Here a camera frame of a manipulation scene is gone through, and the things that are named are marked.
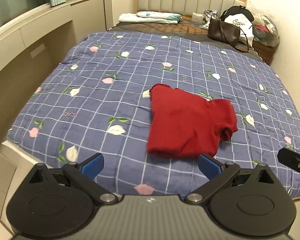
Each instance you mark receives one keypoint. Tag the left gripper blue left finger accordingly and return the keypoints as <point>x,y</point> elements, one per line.
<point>90,167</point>

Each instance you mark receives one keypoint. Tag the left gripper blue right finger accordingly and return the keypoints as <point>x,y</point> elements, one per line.
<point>211,167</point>

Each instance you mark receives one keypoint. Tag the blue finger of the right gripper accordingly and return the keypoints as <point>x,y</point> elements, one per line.
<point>289,158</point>

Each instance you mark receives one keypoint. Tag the red knit sweater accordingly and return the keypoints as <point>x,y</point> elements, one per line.
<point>185,125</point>

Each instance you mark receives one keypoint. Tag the clear plastic bag of clothes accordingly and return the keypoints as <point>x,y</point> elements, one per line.
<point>265,30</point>

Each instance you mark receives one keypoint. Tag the blue floral plaid quilt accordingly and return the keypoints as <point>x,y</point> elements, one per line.
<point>97,100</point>

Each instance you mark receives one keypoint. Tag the wooden nightstand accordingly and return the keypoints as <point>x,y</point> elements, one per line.
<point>266,53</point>

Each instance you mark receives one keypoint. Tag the beige built-in window cabinet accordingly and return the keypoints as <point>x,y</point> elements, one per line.
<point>33,45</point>

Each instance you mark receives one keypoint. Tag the dark brown leather handbag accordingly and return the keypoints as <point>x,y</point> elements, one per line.
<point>227,33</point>

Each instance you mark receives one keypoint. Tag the brown dark bed sheet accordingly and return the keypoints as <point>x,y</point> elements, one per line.
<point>185,29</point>

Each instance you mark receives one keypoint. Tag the white printed tote bag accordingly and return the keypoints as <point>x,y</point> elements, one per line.
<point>241,17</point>

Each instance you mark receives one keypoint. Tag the light blue folded blanket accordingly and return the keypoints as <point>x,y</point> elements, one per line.
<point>134,18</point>

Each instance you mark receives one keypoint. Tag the white pillow with blue print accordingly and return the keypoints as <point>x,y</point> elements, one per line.
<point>160,15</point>

